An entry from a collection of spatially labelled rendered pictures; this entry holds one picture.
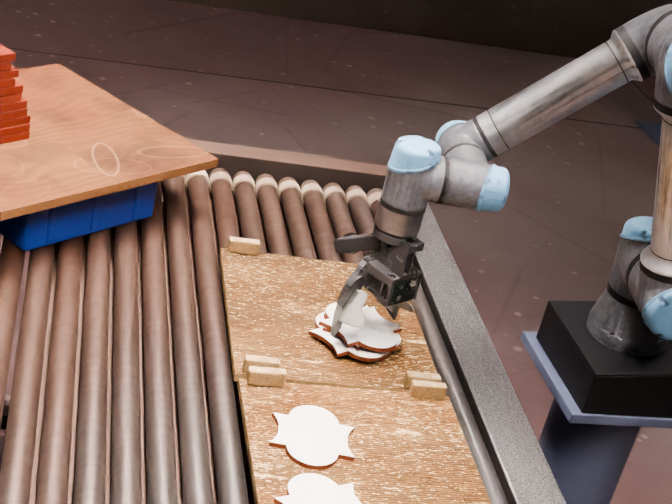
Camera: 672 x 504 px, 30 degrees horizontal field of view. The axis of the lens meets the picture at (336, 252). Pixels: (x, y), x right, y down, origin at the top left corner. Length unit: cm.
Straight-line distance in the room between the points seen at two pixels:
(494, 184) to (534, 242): 296
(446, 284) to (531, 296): 210
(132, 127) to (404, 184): 74
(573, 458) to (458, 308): 36
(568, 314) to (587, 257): 258
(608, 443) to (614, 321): 24
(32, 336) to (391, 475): 61
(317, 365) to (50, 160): 64
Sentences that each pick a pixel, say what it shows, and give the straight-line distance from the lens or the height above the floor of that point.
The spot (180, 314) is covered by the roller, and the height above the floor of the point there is 92.
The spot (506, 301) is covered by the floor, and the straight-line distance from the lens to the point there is 442.
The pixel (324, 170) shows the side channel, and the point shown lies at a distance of 270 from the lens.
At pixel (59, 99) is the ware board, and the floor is 104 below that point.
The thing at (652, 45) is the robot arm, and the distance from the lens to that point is 200.
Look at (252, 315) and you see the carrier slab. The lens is 212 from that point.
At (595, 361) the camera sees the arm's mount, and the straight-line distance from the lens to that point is 224.
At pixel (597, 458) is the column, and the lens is 240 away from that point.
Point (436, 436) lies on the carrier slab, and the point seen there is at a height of 94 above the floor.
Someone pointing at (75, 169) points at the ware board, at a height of 104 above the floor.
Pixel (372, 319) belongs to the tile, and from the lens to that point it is 213.
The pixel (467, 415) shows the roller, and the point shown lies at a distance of 204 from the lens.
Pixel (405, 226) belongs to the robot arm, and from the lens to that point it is 196.
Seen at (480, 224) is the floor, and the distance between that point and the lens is 493.
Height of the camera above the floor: 203
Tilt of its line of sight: 27 degrees down
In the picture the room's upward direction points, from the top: 14 degrees clockwise
